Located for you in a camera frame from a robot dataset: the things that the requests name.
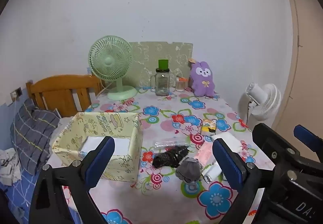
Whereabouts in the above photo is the grey plaid pillow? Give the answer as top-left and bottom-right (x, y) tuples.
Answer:
(10, 98), (61, 175)

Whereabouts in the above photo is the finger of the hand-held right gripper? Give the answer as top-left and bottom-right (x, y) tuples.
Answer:
(293, 124), (323, 154)
(252, 123), (301, 164)

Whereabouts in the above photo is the small clear jar orange lid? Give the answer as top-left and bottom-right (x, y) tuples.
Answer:
(175, 75), (188, 92)

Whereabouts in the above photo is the pink packet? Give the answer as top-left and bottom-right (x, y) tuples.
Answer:
(194, 143), (215, 165)

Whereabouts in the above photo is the wall outlet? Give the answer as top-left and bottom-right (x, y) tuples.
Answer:
(9, 87), (23, 100)

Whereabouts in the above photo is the wooden headboard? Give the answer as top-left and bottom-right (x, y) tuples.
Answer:
(26, 74), (105, 118)

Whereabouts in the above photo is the beige door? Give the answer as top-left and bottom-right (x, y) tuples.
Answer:
(274, 0), (323, 138)

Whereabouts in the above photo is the clear plastic packet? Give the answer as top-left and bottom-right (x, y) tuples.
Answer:
(154, 138), (190, 150)

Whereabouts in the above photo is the black bag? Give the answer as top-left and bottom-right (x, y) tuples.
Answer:
(152, 146), (190, 168)

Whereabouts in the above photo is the green desk fan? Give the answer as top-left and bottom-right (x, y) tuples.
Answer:
(88, 35), (138, 100)

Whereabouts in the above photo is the yellow snack packet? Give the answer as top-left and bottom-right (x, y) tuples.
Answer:
(200, 118), (218, 136)

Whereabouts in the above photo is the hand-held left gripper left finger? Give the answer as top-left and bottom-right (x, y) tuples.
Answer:
(29, 135), (116, 224)

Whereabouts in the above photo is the grey frilled cloth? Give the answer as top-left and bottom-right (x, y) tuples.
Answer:
(175, 158), (203, 184)

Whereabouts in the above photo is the white standing fan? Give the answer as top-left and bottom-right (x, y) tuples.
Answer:
(238, 82), (282, 130)

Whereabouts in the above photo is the small white bundle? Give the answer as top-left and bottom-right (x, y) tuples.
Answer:
(201, 163), (222, 184)

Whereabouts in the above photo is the white fan cord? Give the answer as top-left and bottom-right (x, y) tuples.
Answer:
(97, 80), (113, 97)

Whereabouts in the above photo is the green patterned wall panel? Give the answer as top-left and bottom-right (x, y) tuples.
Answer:
(125, 41), (193, 88)

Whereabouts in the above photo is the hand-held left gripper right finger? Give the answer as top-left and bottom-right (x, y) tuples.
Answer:
(212, 138), (276, 224)

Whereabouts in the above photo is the glass jar with green lid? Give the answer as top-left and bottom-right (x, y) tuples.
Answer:
(150, 59), (171, 96)

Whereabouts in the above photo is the thin white cable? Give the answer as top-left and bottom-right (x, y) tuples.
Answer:
(13, 99), (29, 207)

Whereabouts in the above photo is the crumpled white cloth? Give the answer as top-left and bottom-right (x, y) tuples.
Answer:
(0, 148), (22, 186)

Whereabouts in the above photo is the purple plush rabbit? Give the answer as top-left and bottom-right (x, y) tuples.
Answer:
(188, 58), (216, 97)

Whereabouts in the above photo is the yellow fabric storage box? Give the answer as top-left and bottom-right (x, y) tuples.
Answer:
(52, 111), (143, 182)

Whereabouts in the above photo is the blue checked bed sheet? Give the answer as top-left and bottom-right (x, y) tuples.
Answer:
(0, 173), (76, 224)

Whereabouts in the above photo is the floral tablecloth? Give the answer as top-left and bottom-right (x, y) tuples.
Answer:
(47, 85), (277, 224)

